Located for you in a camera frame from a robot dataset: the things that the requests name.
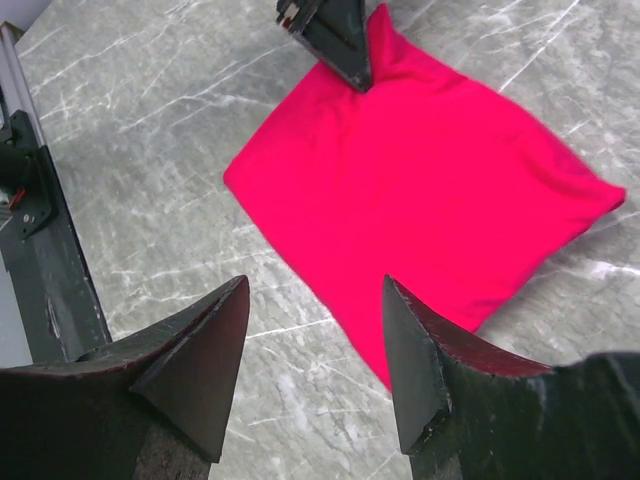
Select crimson red t-shirt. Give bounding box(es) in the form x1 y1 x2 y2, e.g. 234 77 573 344
223 5 626 382

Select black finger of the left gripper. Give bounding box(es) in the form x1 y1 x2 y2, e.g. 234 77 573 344
276 0 373 92

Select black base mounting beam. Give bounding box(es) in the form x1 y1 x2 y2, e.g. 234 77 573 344
1 110 111 363

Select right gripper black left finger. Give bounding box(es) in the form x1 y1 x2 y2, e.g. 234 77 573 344
1 275 249 479

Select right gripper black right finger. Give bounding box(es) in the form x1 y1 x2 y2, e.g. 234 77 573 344
383 278 639 479

